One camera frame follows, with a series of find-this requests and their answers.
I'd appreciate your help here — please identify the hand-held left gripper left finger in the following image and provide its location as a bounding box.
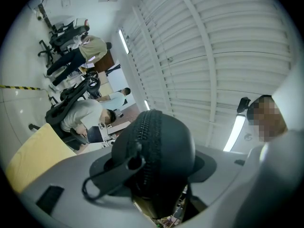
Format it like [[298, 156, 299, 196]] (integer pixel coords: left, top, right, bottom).
[[20, 148, 162, 228]]

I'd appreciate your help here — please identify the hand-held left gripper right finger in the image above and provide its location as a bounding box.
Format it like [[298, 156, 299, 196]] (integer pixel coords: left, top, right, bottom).
[[187, 129, 303, 228]]

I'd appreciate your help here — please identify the black zippered glasses case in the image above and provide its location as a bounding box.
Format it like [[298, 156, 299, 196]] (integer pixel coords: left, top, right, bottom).
[[82, 108, 217, 219]]

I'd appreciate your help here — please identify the yellow board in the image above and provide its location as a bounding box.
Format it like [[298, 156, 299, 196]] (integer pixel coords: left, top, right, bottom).
[[5, 123, 77, 194]]

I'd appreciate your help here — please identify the dark laptop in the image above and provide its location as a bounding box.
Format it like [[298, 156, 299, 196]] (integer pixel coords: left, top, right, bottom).
[[86, 126, 105, 144]]

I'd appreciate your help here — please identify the person's head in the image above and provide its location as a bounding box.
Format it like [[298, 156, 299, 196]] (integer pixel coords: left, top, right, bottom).
[[246, 94, 288, 143]]

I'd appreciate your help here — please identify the black office chair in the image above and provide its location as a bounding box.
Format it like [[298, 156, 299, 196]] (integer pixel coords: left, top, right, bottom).
[[38, 19, 90, 67], [83, 70, 102, 97], [28, 78, 102, 152]]

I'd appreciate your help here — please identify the person's white shirt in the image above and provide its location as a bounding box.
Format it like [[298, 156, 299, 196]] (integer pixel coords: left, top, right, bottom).
[[271, 63, 304, 133]]

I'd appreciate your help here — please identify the yellow black striped tape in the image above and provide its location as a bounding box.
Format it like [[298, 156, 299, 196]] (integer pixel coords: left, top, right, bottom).
[[0, 84, 49, 95]]

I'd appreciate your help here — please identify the brown wooden desk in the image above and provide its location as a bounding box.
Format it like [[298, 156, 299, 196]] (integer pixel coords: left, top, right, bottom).
[[91, 50, 116, 74]]

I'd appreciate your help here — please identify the black head-worn camera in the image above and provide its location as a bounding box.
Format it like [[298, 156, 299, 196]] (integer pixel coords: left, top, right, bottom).
[[237, 96, 252, 114]]

